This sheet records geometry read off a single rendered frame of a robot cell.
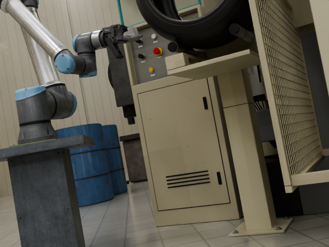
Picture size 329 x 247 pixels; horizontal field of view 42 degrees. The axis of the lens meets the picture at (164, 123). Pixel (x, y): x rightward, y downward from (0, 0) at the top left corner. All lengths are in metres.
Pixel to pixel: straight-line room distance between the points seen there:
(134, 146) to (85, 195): 2.21
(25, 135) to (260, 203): 1.17
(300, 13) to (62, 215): 1.41
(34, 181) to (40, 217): 0.17
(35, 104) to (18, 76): 9.13
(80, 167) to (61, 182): 2.75
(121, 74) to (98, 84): 4.26
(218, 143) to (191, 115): 0.23
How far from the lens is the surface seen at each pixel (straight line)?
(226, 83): 2.16
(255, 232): 2.13
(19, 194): 2.11
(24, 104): 2.16
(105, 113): 10.82
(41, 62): 2.36
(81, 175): 4.82
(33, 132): 2.13
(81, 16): 11.36
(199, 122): 2.55
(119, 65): 6.72
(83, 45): 2.19
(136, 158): 6.85
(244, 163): 2.15
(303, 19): 2.05
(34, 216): 2.10
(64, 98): 2.29
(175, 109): 2.61
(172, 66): 1.87
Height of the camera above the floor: 0.48
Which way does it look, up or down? 3 degrees up
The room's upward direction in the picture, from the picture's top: 10 degrees counter-clockwise
